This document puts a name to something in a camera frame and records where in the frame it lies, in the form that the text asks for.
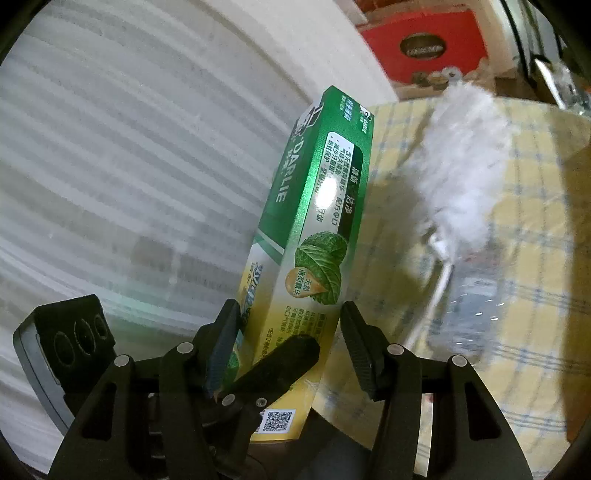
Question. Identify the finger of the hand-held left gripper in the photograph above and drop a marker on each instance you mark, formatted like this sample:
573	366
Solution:
286	362

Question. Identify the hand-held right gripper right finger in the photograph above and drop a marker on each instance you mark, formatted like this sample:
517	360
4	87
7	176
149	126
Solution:
359	353

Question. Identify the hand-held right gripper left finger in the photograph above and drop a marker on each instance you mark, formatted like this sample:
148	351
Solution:
222	355

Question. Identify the green toothpaste box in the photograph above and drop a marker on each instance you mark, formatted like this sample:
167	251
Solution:
314	194

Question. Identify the clear plastic bag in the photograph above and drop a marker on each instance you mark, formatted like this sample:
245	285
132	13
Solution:
475	304

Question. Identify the white curtain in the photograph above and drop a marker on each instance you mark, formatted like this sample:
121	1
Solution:
115	138

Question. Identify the white fluffy duster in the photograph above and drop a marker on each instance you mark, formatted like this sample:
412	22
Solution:
461	161

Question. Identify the red gift box oval label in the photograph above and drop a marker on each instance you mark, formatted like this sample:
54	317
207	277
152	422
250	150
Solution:
383	41

